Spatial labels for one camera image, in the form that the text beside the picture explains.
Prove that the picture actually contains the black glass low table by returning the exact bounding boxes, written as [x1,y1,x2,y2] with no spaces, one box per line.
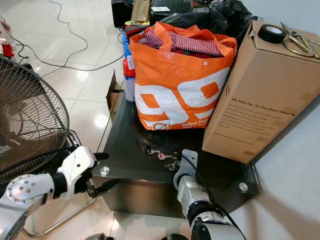
[92,91,261,219]

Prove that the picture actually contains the black left robot foot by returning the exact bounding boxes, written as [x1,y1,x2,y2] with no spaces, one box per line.
[85,232,114,240]

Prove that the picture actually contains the black robot foot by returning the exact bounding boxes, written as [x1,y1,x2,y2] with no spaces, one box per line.
[161,233,189,240]
[85,232,114,240]

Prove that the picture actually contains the small open cardboard box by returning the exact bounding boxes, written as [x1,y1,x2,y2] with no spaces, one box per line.
[106,70,126,126]

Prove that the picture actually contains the black right robot foot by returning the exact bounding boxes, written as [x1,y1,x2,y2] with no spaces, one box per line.
[161,233,189,240]

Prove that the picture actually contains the spray can with red cap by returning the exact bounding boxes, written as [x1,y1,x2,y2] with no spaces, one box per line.
[123,56,137,103]

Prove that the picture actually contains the orange and white shopping bag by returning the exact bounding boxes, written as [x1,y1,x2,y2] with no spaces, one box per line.
[128,21,238,132]

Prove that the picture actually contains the metal grille floor fan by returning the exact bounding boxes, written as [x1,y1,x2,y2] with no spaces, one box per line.
[0,55,81,238]

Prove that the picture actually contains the blue plastic bag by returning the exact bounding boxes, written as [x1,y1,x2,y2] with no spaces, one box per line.
[121,31,133,61]

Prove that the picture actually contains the tall brown cardboard box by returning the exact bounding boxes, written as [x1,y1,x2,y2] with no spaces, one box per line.
[202,20,320,165]

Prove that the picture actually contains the red white striped cloth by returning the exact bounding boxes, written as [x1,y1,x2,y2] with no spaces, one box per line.
[141,29,225,57]

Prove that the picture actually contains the yellow cloth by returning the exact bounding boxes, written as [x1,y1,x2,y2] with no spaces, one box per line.
[124,19,151,29]

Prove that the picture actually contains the black box speaker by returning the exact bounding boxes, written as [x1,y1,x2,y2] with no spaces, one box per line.
[111,0,134,27]

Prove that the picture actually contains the clear plastic bag with items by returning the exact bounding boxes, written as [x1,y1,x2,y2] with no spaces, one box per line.
[0,17,17,59]

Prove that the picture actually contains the brown paper bag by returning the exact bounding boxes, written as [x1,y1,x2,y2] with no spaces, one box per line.
[130,0,153,24]

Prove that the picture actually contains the black tape roll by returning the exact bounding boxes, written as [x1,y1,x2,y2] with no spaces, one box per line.
[257,24,289,45]

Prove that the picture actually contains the black garbage bag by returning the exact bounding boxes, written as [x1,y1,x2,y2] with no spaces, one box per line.
[157,0,257,48]

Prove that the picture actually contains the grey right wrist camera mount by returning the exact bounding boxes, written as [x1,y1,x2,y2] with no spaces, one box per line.
[179,148,199,177]

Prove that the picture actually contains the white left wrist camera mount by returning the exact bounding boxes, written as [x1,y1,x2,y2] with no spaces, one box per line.
[57,145,97,195]

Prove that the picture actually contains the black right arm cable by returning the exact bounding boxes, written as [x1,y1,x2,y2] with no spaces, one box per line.
[181,155,247,232]

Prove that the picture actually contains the thin black floor cable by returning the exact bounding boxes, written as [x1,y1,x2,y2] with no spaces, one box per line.
[11,0,123,73]

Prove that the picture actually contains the brass handled scissors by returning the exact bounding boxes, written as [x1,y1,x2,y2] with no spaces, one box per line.
[280,21,320,60]

